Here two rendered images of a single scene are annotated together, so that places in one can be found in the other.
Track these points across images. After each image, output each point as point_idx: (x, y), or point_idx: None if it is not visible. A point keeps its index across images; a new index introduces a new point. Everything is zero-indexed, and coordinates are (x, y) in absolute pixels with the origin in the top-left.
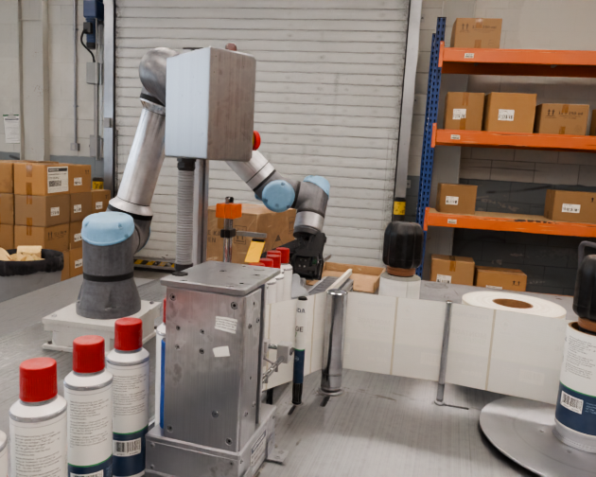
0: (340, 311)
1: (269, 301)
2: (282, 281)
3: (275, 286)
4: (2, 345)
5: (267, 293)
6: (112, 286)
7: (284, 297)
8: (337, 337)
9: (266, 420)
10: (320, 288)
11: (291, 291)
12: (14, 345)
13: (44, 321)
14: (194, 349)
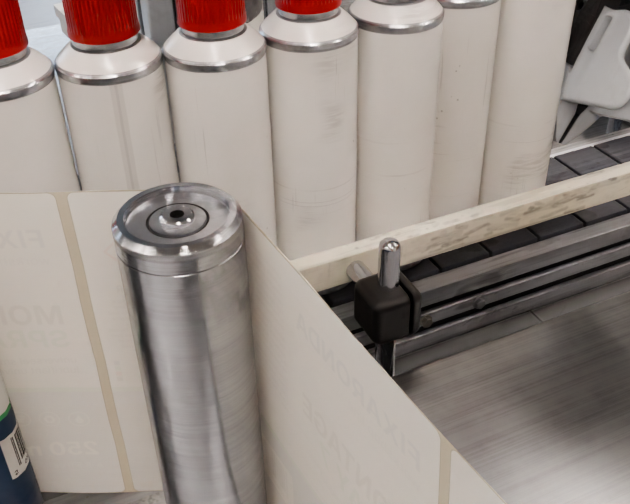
0: (149, 335)
1: (295, 115)
2: (409, 43)
3: (330, 61)
4: (31, 45)
5: (234, 89)
6: None
7: (510, 98)
8: (164, 439)
9: None
10: None
11: (584, 79)
12: (44, 50)
13: (56, 12)
14: None
